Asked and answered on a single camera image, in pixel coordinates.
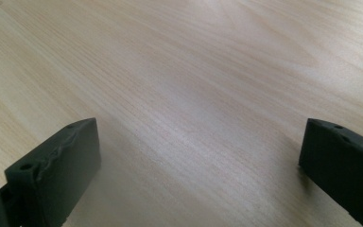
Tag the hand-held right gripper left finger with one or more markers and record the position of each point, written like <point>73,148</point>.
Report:
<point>60,176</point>

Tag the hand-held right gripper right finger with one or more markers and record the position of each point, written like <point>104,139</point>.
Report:
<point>343,167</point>

